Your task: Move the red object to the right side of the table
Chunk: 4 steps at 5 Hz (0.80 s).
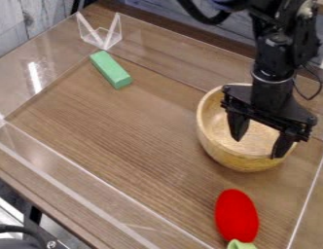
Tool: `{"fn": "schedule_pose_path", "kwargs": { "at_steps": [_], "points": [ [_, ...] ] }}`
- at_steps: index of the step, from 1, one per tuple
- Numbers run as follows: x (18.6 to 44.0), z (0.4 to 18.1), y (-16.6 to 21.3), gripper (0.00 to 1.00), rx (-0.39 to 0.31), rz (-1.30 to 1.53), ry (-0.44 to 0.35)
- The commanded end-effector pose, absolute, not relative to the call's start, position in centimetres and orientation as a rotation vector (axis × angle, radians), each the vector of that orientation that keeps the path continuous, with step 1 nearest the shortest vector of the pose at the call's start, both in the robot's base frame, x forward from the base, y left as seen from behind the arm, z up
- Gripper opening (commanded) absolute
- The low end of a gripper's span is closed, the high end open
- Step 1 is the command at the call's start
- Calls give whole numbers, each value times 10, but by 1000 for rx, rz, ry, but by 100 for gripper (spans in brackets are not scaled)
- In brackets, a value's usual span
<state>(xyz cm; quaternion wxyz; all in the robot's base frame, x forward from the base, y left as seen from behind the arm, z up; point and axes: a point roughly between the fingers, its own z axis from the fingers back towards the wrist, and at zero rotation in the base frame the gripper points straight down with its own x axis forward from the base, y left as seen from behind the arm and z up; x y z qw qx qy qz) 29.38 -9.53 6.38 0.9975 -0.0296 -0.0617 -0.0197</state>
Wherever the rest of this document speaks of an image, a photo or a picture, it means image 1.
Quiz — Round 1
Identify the green foam block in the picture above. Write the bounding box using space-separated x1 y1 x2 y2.
90 51 133 89

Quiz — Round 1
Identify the wooden bowl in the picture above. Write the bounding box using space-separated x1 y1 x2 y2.
197 87 298 173

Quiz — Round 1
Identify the black table frame bracket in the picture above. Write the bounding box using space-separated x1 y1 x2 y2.
24 203 69 249

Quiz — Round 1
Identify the clear acrylic corner bracket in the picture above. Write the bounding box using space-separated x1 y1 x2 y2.
76 13 123 51

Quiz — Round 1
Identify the red plush strawberry toy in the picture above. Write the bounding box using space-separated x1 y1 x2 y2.
213 189 259 249

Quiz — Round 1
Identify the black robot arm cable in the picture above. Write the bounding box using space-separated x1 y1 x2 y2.
176 0 235 26

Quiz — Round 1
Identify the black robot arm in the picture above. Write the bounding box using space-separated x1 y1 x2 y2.
221 0 320 159

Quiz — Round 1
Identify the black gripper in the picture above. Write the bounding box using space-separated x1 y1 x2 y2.
221 84 318 159

